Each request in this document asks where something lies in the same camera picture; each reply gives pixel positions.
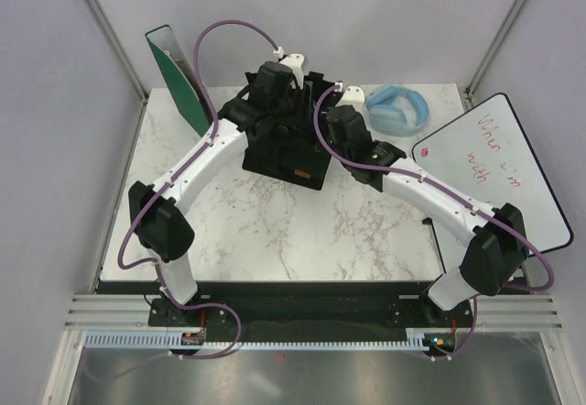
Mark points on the aluminium frame post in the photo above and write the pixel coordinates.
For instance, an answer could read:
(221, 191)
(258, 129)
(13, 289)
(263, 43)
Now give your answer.
(512, 15)
(115, 45)

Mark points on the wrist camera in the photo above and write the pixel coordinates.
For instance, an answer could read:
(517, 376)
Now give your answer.
(294, 61)
(351, 95)

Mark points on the green file holder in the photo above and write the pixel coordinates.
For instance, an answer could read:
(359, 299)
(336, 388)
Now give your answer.
(179, 77)

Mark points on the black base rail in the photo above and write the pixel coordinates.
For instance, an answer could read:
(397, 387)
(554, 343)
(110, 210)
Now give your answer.
(306, 311)

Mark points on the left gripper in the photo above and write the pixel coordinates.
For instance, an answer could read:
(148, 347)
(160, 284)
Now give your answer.
(306, 114)

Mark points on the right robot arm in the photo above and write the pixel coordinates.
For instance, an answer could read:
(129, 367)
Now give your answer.
(493, 252)

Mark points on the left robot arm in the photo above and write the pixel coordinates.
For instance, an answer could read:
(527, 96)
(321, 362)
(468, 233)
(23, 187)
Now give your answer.
(158, 210)

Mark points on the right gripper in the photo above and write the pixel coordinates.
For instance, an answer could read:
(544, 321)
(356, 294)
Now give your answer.
(324, 130)

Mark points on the whiteboard with red writing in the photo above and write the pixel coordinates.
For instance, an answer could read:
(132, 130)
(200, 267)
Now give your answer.
(486, 155)

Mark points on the left aluminium frame post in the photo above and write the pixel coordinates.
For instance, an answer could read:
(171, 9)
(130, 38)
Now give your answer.
(115, 45)

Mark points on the light blue headphones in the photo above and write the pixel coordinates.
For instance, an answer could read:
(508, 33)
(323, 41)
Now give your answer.
(387, 118)

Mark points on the right aluminium frame post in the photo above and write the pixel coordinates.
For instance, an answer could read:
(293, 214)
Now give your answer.
(512, 15)

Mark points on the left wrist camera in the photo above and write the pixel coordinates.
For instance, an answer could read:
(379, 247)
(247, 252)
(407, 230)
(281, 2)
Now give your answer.
(294, 61)

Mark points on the black canvas bag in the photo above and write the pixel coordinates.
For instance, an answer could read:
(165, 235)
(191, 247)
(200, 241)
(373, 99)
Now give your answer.
(275, 149)

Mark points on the white cable duct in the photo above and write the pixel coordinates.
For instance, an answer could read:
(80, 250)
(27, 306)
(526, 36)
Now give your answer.
(185, 341)

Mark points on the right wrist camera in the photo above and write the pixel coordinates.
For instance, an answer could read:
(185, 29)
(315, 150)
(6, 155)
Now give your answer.
(351, 95)

